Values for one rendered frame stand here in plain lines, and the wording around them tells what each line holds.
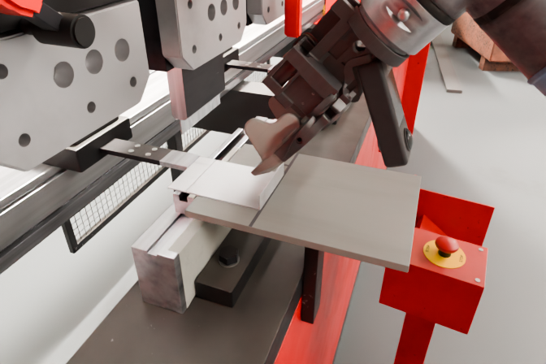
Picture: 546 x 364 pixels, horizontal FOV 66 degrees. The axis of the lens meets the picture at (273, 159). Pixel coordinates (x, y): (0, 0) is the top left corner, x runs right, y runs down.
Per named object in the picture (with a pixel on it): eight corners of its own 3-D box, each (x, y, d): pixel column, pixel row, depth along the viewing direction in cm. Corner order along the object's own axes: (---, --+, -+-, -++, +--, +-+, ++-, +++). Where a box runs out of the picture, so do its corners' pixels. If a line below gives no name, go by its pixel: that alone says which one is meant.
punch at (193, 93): (188, 136, 50) (179, 58, 45) (174, 133, 51) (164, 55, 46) (226, 104, 58) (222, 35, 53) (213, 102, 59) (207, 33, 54)
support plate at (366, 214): (407, 273, 43) (409, 266, 43) (184, 216, 51) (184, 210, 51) (420, 182, 58) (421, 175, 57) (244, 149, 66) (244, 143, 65)
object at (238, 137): (195, 217, 54) (192, 198, 53) (175, 211, 55) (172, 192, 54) (255, 146, 71) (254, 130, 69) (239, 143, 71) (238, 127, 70)
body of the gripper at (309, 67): (281, 65, 50) (354, -16, 43) (332, 116, 50) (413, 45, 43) (256, 87, 43) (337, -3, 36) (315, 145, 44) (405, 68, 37)
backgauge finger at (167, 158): (171, 195, 56) (166, 162, 53) (23, 159, 64) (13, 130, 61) (214, 153, 66) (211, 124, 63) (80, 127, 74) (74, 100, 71)
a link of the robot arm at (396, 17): (449, 15, 41) (448, 36, 34) (412, 49, 44) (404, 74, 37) (396, -42, 40) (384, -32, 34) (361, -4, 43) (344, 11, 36)
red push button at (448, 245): (453, 267, 74) (458, 252, 72) (430, 260, 75) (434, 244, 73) (456, 253, 77) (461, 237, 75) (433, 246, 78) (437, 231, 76)
